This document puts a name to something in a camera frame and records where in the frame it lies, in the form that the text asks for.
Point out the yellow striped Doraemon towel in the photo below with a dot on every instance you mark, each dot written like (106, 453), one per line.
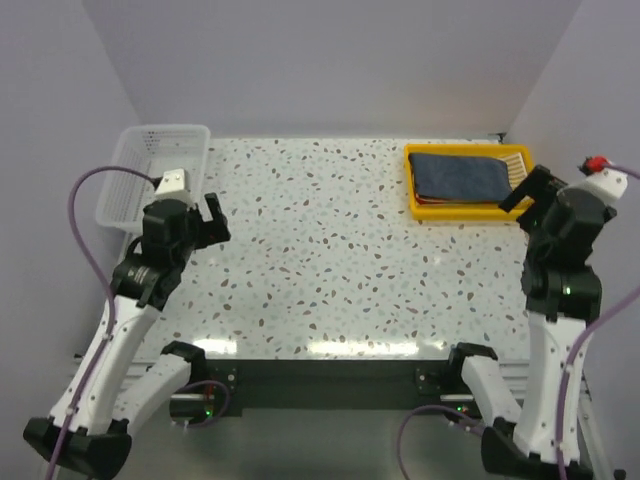
(516, 169)

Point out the white plastic laundry basket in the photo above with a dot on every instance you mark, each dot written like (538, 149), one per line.
(151, 150)

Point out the dark grey towel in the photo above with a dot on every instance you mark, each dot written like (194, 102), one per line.
(473, 179)

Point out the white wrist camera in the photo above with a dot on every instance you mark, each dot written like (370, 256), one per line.
(609, 185)
(173, 185)

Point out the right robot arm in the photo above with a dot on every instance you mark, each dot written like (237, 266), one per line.
(477, 367)

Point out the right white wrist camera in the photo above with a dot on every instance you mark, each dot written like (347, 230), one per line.
(609, 185)

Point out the red patterned towel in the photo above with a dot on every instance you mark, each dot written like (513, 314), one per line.
(429, 200)

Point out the yellow plastic tray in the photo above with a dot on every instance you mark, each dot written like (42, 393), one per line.
(456, 211)

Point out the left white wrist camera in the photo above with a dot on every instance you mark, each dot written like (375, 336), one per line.
(173, 185)

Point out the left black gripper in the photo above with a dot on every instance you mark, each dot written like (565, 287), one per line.
(215, 230)

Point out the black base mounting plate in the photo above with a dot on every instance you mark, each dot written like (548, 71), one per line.
(371, 384)

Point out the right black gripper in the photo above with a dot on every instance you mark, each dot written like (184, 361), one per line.
(541, 184)

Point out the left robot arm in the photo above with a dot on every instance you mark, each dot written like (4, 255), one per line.
(90, 430)

